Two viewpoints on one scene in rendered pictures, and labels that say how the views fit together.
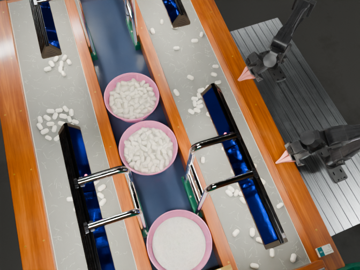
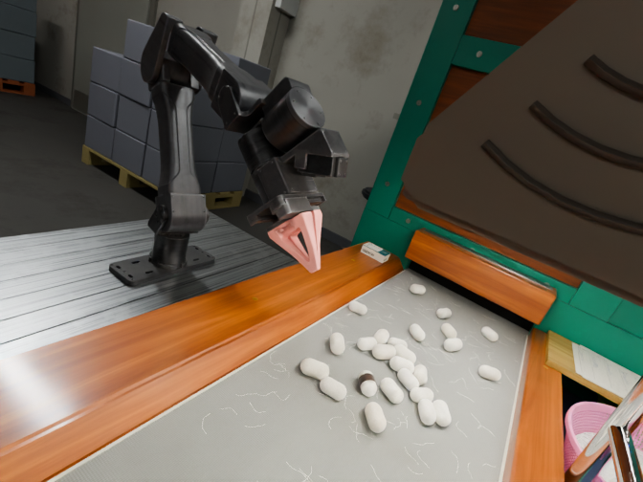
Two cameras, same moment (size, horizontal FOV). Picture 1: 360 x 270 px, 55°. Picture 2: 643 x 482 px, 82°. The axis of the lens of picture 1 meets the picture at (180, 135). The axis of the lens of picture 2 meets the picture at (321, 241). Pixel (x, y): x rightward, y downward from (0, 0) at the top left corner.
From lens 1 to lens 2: 142 cm
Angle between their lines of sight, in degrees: 86
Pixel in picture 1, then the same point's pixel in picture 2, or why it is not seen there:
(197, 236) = not seen: hidden behind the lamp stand
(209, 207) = (536, 445)
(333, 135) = (260, 91)
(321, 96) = not seen: outside the picture
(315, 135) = (302, 87)
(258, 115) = (69, 383)
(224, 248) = (543, 380)
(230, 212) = (468, 399)
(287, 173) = (279, 292)
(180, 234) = not seen: outside the picture
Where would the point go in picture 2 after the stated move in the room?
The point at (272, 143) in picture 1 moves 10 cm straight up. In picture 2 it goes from (205, 325) to (223, 254)
